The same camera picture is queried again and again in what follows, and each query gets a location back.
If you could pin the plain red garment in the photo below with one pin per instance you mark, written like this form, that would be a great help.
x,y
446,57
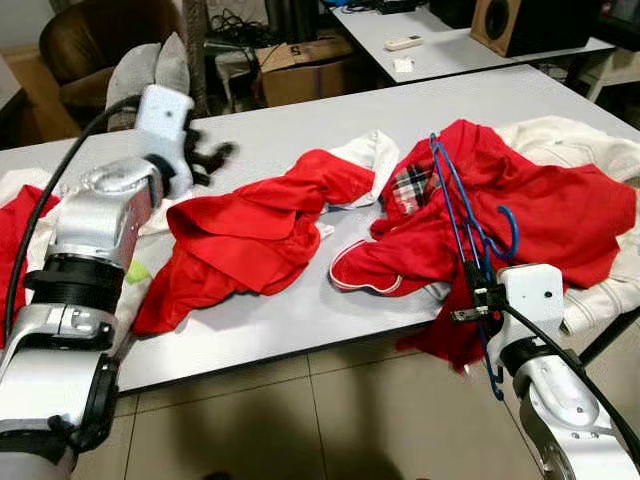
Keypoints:
x,y
240,230

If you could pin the white garment with green print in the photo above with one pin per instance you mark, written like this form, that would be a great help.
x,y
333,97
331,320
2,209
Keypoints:
x,y
160,215

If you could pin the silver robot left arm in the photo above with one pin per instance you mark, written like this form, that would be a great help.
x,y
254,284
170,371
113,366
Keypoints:
x,y
95,215

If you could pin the grey table with black legs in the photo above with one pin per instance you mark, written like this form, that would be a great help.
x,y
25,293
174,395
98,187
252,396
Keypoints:
x,y
300,110

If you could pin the grey pillow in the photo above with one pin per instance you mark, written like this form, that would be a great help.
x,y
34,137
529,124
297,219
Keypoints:
x,y
130,75
172,65

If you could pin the cardboard box with black print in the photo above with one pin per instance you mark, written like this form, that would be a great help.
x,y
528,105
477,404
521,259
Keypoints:
x,y
310,85

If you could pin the red jacket with plaid lining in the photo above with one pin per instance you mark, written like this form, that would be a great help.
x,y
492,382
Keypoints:
x,y
560,210

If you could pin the brown armchair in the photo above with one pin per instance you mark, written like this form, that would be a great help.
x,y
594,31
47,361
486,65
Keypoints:
x,y
90,40

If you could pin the cream jacket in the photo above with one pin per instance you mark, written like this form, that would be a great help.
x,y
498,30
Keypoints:
x,y
580,145

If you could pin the small red white garment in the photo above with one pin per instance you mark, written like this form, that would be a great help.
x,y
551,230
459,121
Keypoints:
x,y
20,240

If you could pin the small white paper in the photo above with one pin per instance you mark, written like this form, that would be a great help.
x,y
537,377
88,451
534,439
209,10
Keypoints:
x,y
404,66

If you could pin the white remote control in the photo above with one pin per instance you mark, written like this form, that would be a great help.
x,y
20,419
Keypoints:
x,y
405,43

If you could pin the white table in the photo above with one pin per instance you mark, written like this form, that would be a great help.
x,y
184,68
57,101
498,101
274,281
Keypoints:
x,y
450,55

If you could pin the wooden speaker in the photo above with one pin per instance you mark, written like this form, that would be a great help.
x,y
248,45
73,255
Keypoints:
x,y
520,25

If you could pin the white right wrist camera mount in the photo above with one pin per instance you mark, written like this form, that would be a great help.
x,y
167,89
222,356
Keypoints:
x,y
535,300

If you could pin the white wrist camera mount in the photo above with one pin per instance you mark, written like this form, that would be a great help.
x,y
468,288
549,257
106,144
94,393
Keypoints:
x,y
535,300
165,115

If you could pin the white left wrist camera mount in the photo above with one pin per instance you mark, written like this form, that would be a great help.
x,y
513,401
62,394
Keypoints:
x,y
165,115

